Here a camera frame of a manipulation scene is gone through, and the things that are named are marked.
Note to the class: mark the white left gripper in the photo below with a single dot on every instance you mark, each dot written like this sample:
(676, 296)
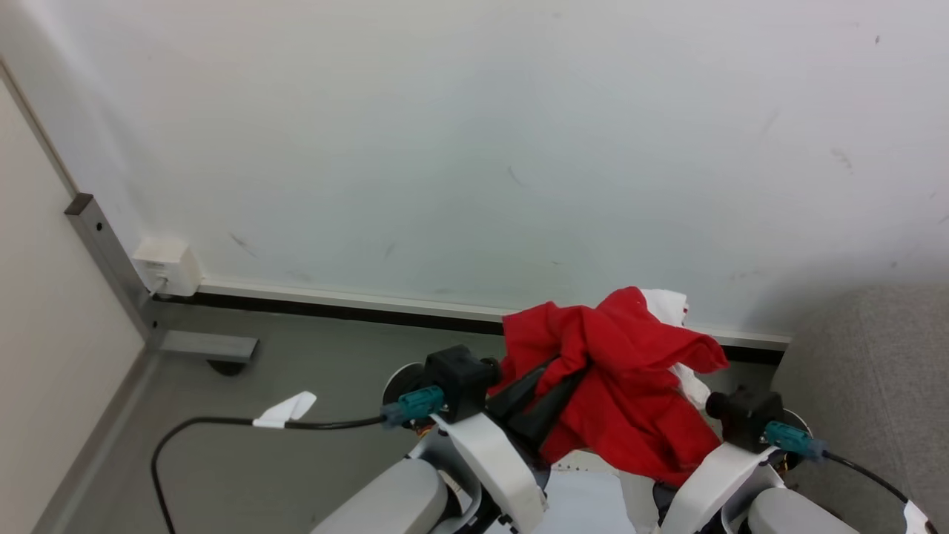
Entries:
(493, 460)

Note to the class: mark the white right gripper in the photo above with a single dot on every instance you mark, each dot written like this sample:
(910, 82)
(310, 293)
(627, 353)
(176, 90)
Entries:
(712, 489)

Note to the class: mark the red and white garment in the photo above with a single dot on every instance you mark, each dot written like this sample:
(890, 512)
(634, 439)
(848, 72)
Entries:
(623, 371)

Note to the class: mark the grey fabric sofa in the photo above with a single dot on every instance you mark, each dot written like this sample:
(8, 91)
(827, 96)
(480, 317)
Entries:
(875, 386)

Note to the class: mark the white and black baseboard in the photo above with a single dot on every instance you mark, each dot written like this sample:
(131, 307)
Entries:
(371, 304)

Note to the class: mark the black caster wheel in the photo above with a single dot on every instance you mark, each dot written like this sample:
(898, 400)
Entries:
(226, 368)

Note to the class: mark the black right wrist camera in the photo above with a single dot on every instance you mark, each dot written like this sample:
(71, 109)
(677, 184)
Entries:
(745, 419)

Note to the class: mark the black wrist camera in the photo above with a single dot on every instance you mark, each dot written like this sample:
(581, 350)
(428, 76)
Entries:
(745, 419)
(461, 382)

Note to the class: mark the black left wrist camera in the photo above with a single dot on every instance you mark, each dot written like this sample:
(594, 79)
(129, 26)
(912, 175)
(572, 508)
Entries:
(461, 382)

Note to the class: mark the white wall socket box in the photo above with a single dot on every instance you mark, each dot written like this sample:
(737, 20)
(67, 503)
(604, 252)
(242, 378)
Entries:
(169, 265)

